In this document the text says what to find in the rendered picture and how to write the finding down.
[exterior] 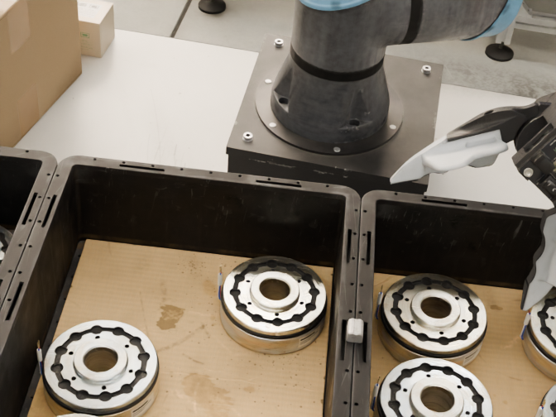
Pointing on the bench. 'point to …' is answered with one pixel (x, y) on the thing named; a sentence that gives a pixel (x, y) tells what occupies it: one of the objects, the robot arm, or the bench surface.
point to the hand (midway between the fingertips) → (454, 245)
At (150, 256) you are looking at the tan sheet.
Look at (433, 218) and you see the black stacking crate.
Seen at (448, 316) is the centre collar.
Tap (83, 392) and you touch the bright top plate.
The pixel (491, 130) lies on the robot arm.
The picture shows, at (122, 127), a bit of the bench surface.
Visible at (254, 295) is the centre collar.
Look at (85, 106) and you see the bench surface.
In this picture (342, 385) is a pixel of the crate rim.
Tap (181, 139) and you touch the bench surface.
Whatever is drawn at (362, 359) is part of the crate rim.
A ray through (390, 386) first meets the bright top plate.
